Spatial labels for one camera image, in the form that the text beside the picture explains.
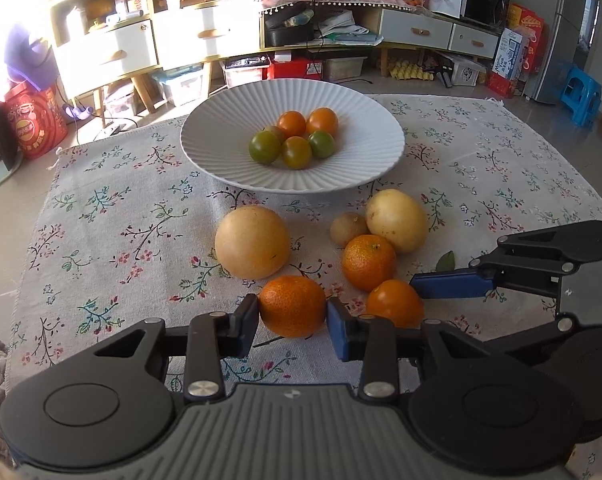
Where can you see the small clear storage box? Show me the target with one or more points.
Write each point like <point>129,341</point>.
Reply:
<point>121,102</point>

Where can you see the wooden cabinet with white drawer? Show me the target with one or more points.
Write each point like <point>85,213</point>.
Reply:
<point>181,45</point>

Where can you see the pile of loose papers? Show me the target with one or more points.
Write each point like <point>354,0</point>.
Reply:
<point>343,27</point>

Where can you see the flat red box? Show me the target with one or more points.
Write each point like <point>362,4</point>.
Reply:
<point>501,85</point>

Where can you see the small power adapter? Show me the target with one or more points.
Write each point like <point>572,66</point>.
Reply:
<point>115,129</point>

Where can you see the blue and white carton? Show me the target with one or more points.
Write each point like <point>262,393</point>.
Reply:
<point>508,52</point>

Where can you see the green tomato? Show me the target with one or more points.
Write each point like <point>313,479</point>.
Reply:
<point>264,146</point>
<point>322,143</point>

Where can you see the clear box with black contents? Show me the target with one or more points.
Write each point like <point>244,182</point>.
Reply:
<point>243,75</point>

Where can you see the large yellow grapefruit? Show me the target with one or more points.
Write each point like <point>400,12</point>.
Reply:
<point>252,241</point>

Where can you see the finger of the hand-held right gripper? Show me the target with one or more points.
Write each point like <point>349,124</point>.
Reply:
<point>451,284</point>
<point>541,340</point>

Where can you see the grey refrigerator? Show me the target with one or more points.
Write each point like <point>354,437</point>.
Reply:
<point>561,35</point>

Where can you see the blue plastic stool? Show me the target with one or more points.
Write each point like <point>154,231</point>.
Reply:
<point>581,85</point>

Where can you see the small orange-green tomato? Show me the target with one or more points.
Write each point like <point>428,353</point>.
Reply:
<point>296,152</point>

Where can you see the clear box with blue lid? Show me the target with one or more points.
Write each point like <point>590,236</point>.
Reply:
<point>183,87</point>

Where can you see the white tube roll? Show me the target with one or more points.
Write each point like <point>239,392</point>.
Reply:
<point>123,16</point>

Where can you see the red gift box stack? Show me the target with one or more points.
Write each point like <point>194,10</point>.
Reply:
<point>528,25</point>

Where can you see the low wooden stand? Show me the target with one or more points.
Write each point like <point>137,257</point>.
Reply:
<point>374,22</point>

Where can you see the small orange tomato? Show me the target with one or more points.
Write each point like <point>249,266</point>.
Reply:
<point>322,121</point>

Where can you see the small purple toy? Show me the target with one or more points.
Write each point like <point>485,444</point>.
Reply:
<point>76,111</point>

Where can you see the small orange citrus fruit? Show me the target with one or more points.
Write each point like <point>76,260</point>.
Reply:
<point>395,304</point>

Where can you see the yellow egg tray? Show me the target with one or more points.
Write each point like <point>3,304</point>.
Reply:
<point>411,71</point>

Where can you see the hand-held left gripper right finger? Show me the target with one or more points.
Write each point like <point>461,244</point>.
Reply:
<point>337,327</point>

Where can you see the small tan round fruit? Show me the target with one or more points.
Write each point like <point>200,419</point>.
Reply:
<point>348,229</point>

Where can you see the yellow pear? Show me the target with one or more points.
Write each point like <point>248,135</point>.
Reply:
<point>397,220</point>

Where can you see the black panel on round base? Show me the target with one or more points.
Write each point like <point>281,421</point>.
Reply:
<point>1,135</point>

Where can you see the green leaf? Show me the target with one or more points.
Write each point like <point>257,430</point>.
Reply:
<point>445,260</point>

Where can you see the white microwave oven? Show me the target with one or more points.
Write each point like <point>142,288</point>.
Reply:
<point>483,2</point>

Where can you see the white ribbed plate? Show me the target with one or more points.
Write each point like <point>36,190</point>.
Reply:
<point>361,160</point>

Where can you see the red round tin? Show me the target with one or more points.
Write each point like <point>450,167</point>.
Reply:
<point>31,125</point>

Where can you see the small white drawer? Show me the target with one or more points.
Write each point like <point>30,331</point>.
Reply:
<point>463,35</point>

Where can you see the floral cloth mat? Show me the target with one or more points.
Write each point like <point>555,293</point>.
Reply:
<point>131,260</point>

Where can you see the black case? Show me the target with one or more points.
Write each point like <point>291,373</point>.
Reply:
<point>288,35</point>

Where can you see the small olive citrus fruit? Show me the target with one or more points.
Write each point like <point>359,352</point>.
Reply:
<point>275,131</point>

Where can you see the red cardboard box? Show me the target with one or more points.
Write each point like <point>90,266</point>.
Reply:
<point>293,69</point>

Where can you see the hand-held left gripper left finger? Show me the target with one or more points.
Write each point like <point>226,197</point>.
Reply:
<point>251,317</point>

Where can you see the bumpy orange tangerine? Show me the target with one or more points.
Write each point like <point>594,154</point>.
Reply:
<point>292,306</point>
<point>369,262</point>

